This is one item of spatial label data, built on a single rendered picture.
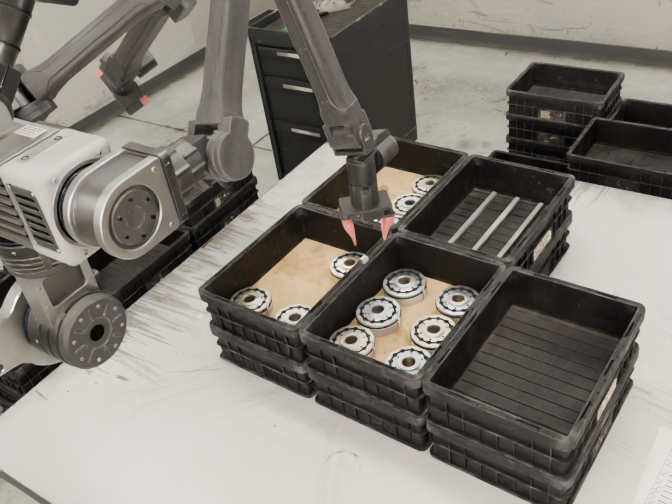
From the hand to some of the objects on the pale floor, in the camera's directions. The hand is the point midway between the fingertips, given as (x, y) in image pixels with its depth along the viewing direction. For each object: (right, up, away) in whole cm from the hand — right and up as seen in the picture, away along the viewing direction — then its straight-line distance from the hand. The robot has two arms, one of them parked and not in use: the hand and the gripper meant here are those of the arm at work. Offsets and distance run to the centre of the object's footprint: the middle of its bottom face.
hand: (369, 238), depth 157 cm
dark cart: (+2, +33, +222) cm, 224 cm away
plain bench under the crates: (+25, -79, +68) cm, 107 cm away
